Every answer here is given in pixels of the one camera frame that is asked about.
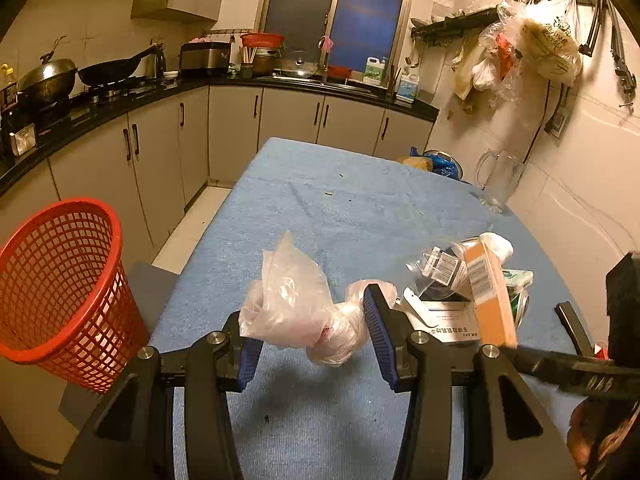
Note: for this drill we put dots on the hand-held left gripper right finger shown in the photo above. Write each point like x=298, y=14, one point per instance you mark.
x=377, y=335

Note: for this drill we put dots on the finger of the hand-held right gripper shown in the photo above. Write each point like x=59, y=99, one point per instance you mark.
x=572, y=325
x=575, y=372

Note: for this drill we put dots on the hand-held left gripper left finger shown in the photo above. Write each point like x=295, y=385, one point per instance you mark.
x=248, y=367

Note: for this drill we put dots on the crushed green can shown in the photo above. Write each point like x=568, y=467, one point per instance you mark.
x=520, y=305

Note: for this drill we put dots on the clear plastic bag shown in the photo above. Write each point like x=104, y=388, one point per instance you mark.
x=547, y=45
x=290, y=305

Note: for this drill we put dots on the brown cardboard box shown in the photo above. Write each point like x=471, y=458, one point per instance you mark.
x=492, y=305

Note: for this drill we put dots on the white cloth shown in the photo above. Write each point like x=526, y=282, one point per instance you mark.
x=497, y=247

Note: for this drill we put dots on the red plastic mesh basket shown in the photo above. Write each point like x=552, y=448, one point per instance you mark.
x=65, y=280

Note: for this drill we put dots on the person's right hand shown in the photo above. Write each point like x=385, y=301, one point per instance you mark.
x=582, y=440

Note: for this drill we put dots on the flat white paper box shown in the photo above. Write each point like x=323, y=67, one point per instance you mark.
x=440, y=325

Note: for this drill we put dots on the green tissue packet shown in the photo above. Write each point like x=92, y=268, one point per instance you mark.
x=517, y=277

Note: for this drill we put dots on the clear plastic wrapper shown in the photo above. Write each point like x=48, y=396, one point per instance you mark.
x=440, y=265

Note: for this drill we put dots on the blue tablecloth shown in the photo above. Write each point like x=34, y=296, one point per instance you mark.
x=350, y=210

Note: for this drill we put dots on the clear glass pitcher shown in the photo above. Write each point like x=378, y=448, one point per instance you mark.
x=500, y=180

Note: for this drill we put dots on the yellow bread bag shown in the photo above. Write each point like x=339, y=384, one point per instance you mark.
x=415, y=162

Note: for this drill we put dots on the blue plastic bag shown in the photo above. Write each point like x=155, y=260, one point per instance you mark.
x=445, y=166

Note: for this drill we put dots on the beige base cabinets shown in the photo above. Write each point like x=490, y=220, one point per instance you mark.
x=160, y=150

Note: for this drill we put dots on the white blue detergent bottle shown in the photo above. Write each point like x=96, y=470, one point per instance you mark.
x=407, y=89

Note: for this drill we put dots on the white green detergent bottle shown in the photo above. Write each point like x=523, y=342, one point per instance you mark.
x=374, y=72

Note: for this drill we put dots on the red bowl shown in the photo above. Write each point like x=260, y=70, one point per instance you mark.
x=339, y=71

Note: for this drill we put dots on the white hanging plastic bag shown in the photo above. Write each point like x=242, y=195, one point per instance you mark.
x=485, y=72

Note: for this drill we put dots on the clear hanging plastic bag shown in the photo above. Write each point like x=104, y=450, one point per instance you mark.
x=547, y=45

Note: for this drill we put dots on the beige hanging plastic bag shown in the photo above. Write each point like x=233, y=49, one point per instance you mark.
x=464, y=70

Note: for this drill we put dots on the sink faucet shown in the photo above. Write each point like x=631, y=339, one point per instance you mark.
x=326, y=62

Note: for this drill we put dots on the glass pot lid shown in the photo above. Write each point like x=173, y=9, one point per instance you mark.
x=297, y=66

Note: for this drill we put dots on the hanging black tongs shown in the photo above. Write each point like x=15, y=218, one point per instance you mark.
x=595, y=20

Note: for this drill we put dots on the dark cooking pot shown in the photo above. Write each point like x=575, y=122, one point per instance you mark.
x=265, y=62

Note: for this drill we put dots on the black kitchen countertop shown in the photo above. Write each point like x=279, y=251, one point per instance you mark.
x=100, y=112

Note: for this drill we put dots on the chopstick holder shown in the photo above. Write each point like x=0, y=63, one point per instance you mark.
x=246, y=69

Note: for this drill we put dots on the gas stove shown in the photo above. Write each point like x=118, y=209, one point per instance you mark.
x=115, y=92

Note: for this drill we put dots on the silver countertop appliance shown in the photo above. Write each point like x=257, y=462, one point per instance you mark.
x=205, y=60

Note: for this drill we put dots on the red colander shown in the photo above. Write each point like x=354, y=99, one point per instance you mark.
x=262, y=40

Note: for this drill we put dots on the steel kettle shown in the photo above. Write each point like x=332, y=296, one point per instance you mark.
x=157, y=62

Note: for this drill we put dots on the small metal box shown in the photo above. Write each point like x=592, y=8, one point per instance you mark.
x=22, y=140

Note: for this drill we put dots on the kitchen window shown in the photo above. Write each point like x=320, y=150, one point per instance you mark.
x=370, y=10

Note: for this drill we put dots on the black wok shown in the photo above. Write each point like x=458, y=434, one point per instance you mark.
x=110, y=70

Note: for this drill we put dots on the pink cloth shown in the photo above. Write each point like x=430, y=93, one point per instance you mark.
x=200, y=40

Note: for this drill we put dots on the steel wok with lid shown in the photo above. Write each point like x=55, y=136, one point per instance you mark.
x=47, y=77

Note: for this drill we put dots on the cooking oil bottle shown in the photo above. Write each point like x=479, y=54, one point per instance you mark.
x=9, y=92

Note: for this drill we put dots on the wall power socket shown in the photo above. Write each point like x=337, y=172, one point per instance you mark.
x=556, y=122

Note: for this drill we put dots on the black wall shelf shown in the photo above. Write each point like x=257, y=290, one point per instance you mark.
x=450, y=25

